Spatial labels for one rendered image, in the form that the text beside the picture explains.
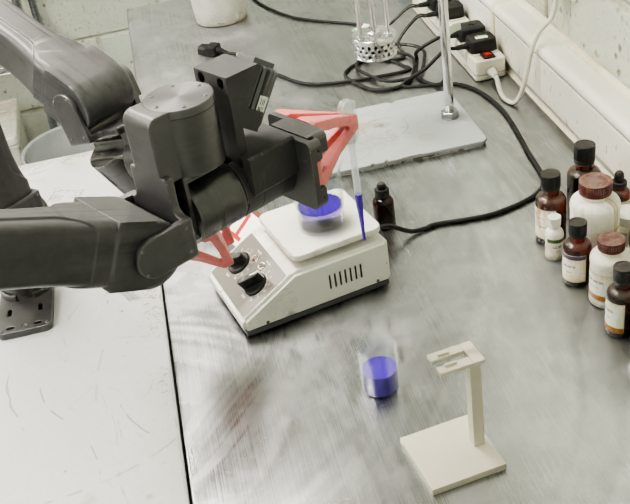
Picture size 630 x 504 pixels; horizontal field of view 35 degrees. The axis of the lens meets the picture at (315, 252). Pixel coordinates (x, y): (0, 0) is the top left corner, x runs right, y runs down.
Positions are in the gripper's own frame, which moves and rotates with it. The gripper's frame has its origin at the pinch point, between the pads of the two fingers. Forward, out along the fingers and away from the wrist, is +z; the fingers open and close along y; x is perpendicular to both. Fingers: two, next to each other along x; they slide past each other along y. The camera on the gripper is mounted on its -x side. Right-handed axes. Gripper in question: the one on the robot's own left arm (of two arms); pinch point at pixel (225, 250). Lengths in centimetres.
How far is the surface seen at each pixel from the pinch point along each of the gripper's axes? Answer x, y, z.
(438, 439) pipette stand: -16.7, -25.1, 14.9
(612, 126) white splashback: -41, 24, 31
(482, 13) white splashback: -27, 73, 37
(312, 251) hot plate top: -7.4, 1.3, 7.3
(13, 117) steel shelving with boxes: 136, 183, 53
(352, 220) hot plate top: -11.3, 7.1, 10.7
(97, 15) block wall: 107, 219, 55
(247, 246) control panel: 2.3, 7.8, 7.1
